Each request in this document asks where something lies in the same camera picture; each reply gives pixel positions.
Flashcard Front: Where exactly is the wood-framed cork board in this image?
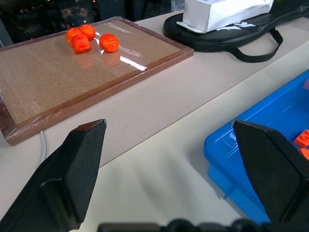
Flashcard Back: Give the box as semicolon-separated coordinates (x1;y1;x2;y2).
0;16;195;146

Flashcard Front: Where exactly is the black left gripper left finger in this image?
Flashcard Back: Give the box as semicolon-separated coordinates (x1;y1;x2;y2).
0;118;107;232

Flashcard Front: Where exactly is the white cardboard box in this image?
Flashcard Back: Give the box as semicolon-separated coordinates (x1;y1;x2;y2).
176;0;275;34

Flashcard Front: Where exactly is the grey cable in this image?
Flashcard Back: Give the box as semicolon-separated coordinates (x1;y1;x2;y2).
40;130;48;163

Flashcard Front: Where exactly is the black racket bag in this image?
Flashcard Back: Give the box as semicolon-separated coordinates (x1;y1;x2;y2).
163;2;309;64

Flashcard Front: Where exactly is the blue plastic bin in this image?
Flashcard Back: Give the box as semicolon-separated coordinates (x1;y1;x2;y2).
203;69;309;224

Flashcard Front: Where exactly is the orange clay lump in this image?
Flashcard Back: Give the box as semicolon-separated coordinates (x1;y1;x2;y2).
99;33;120;53
79;24;96;41
71;34;91;54
65;27;83;47

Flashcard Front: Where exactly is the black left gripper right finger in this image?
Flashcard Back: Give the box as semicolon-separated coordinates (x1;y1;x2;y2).
231;119;309;224

